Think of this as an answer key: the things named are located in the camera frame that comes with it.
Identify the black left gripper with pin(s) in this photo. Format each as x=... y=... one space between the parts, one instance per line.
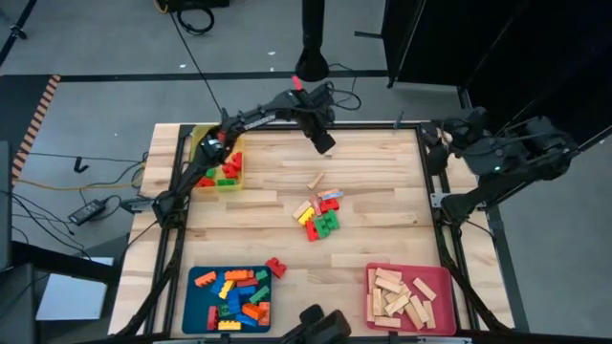
x=311 y=107

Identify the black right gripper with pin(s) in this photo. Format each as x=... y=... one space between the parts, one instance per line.
x=471 y=131

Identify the wooden block pink side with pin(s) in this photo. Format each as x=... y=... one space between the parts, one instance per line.
x=315 y=204

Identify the red chunky toy block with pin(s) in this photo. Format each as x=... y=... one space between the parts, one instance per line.
x=221 y=136
x=229 y=170
x=235 y=160
x=329 y=205
x=312 y=231
x=205 y=182
x=276 y=267

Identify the yellow toy brick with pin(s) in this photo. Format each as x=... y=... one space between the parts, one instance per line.
x=229 y=325
x=226 y=289
x=306 y=216

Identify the red toy brick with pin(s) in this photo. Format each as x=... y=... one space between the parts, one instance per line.
x=247 y=282
x=212 y=317

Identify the blue toy brick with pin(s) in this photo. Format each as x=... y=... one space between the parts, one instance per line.
x=246 y=320
x=234 y=302
x=217 y=285
x=246 y=290

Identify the green printed toy brick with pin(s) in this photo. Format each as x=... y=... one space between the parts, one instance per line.
x=224 y=310

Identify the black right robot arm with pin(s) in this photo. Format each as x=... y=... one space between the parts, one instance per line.
x=516 y=153

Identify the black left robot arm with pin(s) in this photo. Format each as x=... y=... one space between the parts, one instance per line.
x=248 y=122

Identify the wooden block blue side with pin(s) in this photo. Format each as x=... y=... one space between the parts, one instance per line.
x=334 y=196

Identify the yellow translucent plastic bin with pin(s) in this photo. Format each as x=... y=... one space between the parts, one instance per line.
x=236 y=184

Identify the pink plastic bin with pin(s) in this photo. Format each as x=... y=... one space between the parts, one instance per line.
x=447 y=277

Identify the black equipment case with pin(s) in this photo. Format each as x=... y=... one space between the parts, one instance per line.
x=191 y=4

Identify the black bulky object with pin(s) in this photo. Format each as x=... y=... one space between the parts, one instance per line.
x=320 y=327

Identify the blue plastic bin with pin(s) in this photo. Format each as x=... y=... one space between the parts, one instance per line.
x=196 y=306

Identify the small black hook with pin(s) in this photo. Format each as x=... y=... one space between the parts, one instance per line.
x=78 y=165

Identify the black power adapter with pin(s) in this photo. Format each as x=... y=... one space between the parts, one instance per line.
x=87 y=211

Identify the orange black hazard tape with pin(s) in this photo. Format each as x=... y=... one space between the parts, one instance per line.
x=36 y=124

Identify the white board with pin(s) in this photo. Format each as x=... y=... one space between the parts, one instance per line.
x=72 y=298

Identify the black tripod leg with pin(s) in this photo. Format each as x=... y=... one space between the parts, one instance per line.
x=16 y=31

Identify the silver metal bracket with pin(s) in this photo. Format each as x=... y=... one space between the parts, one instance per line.
x=436 y=199

